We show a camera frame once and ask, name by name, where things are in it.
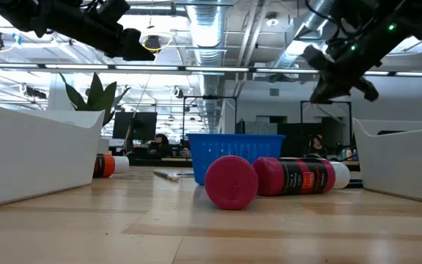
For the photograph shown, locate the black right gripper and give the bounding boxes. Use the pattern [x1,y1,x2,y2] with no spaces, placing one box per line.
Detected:
[302,7,422,105]

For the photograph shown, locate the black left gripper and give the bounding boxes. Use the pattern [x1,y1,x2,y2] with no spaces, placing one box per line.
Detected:
[49,0,156,62]

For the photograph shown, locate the magenta paint bottle white cap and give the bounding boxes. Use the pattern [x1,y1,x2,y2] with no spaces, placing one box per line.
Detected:
[253,156,352,197]
[204,155,259,211]

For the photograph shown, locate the orange paint bottle white cap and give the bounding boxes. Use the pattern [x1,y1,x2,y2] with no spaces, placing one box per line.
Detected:
[92,153,130,179]

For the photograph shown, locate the green potted plant white pot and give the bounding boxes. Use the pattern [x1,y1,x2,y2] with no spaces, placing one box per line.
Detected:
[59,72,132,168]

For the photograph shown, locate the long ceiling light strip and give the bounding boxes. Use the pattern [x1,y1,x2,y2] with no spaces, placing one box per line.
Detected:
[0,62,422,78]

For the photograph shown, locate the person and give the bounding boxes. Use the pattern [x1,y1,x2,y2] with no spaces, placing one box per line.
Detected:
[147,133,174,159]
[307,134,328,159]

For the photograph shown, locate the round white ceiling fixture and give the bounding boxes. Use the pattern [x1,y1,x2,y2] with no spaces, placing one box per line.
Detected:
[264,12,280,28]

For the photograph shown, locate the black computer monitor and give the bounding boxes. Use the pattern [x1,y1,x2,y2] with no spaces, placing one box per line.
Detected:
[112,111,158,142]

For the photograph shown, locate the blue plastic slotted basket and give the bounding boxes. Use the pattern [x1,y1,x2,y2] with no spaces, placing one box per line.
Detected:
[187,133,287,186]

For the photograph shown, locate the pale grey plastic tray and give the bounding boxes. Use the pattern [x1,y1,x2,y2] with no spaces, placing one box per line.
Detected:
[352,117,422,206]

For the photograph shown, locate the white plastic tray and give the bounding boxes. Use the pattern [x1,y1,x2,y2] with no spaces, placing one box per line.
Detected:
[0,81,106,211]

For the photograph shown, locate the black metal frame stand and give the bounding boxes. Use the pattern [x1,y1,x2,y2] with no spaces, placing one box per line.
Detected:
[300,99,353,147]

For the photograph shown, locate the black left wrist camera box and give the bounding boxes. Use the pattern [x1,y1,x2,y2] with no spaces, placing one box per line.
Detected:
[98,0,131,22]

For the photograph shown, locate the silver ventilation duct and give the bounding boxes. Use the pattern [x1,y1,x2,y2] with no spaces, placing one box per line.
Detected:
[185,0,227,133]
[269,0,338,70]

